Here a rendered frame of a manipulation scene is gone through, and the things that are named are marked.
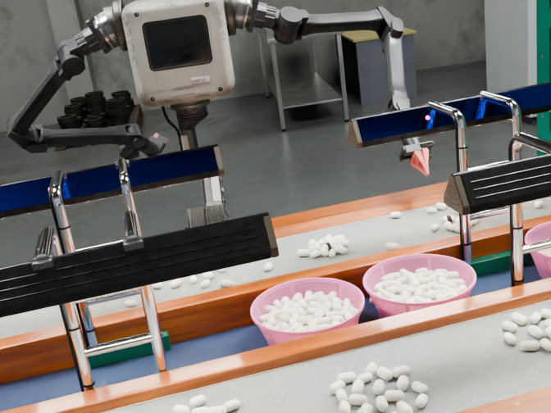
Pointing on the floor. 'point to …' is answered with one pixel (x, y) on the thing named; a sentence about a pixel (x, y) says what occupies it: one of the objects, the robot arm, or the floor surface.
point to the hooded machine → (511, 46)
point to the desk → (374, 64)
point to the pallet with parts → (100, 111)
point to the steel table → (302, 93)
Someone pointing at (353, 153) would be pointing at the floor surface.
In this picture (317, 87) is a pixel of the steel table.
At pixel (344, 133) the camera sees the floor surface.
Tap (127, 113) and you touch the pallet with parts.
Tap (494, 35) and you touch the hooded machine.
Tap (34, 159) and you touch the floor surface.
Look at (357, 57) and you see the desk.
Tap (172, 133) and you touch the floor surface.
